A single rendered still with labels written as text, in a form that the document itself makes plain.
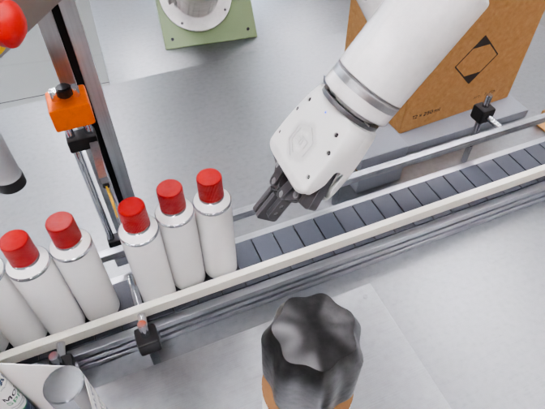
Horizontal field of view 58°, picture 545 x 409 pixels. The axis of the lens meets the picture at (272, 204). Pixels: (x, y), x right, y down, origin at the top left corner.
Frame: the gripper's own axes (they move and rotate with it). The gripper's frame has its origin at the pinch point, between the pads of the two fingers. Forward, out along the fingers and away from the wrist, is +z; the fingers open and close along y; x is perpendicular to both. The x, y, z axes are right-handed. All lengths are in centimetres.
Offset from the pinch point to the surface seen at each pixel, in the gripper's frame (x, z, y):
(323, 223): 22.3, 7.7, -9.3
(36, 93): 25, 114, -206
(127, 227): -12.8, 11.8, -4.3
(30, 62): 24, 115, -239
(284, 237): 16.4, 12.2, -9.0
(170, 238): -6.2, 12.7, -4.7
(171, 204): -8.8, 7.5, -5.2
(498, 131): 45, -20, -11
